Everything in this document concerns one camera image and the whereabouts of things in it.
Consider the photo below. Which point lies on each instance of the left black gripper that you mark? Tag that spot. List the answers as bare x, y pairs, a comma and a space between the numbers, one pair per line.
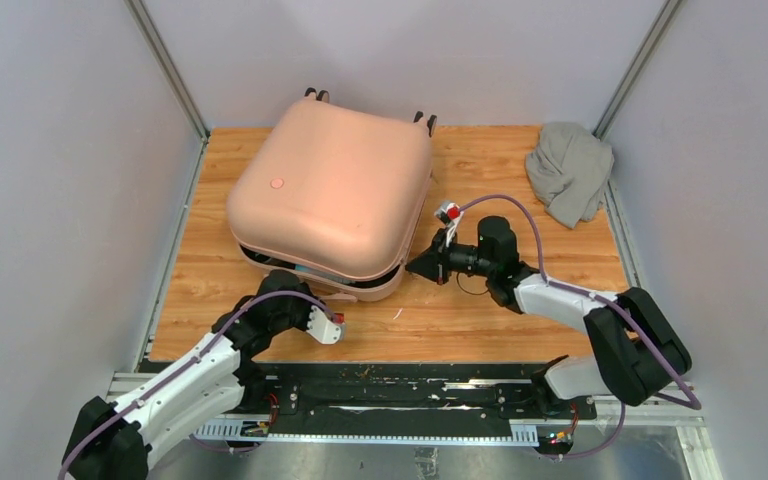
303, 325

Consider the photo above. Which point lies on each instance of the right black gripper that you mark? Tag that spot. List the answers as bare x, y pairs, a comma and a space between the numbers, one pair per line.
435, 262

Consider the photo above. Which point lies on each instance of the pink suitcase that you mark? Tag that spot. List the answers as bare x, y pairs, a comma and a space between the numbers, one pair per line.
334, 196

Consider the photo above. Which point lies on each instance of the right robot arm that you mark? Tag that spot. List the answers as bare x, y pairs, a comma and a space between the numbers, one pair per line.
636, 354

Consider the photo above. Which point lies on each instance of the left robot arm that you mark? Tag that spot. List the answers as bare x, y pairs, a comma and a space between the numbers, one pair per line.
125, 438

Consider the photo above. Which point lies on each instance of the grey crumpled cloth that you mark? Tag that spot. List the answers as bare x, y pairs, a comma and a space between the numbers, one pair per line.
568, 170

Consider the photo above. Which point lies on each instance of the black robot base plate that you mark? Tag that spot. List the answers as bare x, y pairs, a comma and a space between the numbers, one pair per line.
424, 403

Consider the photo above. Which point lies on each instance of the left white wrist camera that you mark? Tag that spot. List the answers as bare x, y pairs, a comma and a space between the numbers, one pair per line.
324, 329

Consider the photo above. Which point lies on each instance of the aluminium frame rail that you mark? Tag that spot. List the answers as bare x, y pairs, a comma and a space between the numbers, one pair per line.
616, 429

